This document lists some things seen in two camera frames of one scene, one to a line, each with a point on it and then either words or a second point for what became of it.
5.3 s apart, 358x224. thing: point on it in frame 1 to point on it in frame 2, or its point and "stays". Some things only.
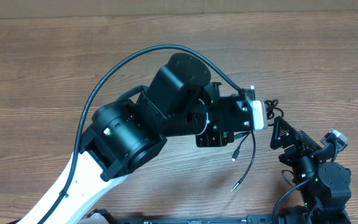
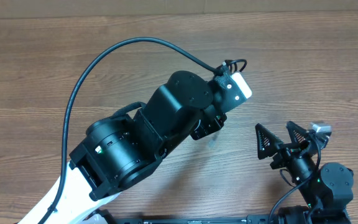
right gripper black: (301, 148) to (287, 151)
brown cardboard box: (23, 9) stays
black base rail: (99, 217) stays
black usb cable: (271, 106) to (234, 65)
